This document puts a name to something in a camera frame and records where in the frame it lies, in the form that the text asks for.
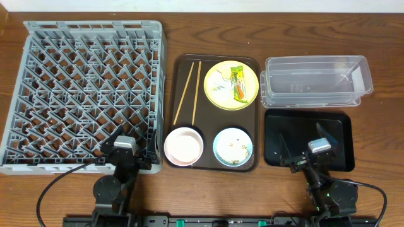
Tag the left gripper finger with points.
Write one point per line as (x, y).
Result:
(118, 132)
(152, 150)

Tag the green orange snack wrapper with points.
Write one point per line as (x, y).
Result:
(238, 83)

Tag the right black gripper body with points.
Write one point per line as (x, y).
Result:
(306, 160)

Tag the black plastic tray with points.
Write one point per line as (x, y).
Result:
(298, 128)

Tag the wooden chopstick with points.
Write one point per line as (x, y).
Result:
(183, 93)
(196, 93)

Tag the yellow round plate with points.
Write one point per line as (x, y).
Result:
(225, 99)

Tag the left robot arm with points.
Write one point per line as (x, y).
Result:
(113, 193)

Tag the light blue bowl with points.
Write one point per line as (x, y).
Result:
(232, 133)

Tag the grey plastic dish rack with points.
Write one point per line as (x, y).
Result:
(77, 82)

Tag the pink round bowl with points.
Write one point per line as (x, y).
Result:
(183, 146)

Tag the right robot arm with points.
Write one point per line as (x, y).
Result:
(335, 200)

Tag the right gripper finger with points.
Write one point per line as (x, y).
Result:
(323, 133)
(284, 152)

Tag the rice and food scraps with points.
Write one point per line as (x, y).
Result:
(233, 151)

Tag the white paper napkin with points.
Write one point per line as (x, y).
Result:
(219, 83)

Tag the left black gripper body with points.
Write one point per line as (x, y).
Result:
(127, 154)

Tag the dark brown serving tray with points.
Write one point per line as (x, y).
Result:
(210, 119)

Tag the clear plastic waste bin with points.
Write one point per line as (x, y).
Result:
(315, 81)

